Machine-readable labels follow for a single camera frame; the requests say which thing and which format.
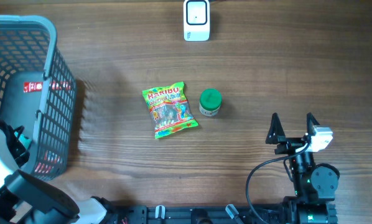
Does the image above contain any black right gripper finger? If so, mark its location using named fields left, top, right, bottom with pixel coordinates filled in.
left=307, top=113, right=319, bottom=136
left=265, top=113, right=286, bottom=144

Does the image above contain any green lid jar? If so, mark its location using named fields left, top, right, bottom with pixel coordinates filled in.
left=199, top=88, right=222, bottom=116

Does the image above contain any Haribo gummy candy bag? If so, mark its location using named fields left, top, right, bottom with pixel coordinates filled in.
left=142, top=82, right=198, bottom=139

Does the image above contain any red Nescafe coffee stick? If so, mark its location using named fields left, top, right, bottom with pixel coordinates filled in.
left=23, top=81, right=72, bottom=93

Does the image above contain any teal tissue packet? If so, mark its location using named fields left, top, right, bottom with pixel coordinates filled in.
left=14, top=131, right=32, bottom=150

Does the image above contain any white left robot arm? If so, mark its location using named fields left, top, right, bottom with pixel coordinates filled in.
left=0, top=129, right=108, bottom=223

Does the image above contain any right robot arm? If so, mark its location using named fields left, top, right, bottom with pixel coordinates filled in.
left=266, top=113, right=340, bottom=224

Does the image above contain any white barcode scanner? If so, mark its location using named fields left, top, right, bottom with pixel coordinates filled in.
left=183, top=0, right=210, bottom=42

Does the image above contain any grey plastic shopping basket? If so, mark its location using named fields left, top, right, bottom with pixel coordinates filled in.
left=0, top=16, right=77, bottom=180

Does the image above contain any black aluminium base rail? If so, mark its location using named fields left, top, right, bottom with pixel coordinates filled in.
left=105, top=203, right=338, bottom=224

